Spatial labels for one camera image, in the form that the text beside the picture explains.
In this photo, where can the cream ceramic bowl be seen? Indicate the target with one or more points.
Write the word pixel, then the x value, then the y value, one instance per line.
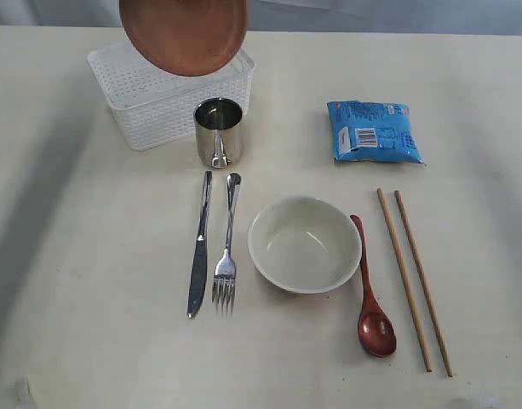
pixel 304 245

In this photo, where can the steel cutlery handle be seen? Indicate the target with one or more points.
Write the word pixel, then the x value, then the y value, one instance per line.
pixel 224 283
pixel 199 262

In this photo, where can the shiny stainless steel cup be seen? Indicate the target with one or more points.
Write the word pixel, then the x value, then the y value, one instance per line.
pixel 219 136

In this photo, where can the light wooden chopstick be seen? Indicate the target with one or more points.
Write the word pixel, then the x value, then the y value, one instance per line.
pixel 405 280

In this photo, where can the blue snack packet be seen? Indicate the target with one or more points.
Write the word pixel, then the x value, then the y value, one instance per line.
pixel 372 131

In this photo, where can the dark-tipped wooden chopstick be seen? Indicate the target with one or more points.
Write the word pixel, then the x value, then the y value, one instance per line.
pixel 425 287

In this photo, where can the dark red wooden spoon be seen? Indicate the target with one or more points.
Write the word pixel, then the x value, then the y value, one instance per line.
pixel 375 330

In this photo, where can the brown wooden plate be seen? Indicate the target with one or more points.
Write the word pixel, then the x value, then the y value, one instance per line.
pixel 186 38

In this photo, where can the white perforated plastic basket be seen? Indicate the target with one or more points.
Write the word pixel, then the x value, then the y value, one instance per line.
pixel 153 107

